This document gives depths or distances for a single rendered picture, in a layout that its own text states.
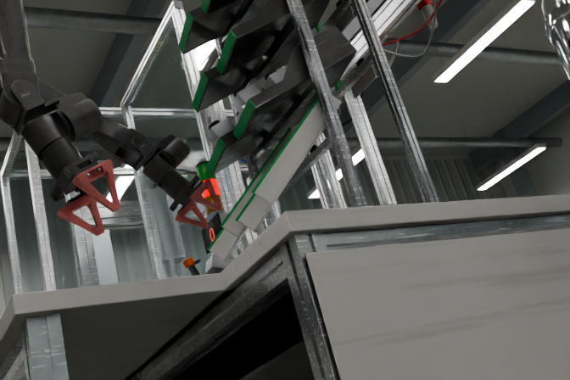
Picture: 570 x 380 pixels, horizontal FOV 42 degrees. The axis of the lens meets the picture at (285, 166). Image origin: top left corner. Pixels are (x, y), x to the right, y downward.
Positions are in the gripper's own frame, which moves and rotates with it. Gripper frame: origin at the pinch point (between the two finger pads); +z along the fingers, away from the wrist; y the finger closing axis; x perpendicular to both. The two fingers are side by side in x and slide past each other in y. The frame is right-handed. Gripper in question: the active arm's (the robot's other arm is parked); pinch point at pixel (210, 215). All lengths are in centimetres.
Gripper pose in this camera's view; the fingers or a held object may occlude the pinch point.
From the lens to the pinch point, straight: 182.1
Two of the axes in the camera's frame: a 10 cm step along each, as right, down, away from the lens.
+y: -4.2, 4.8, 7.7
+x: -5.0, 5.9, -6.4
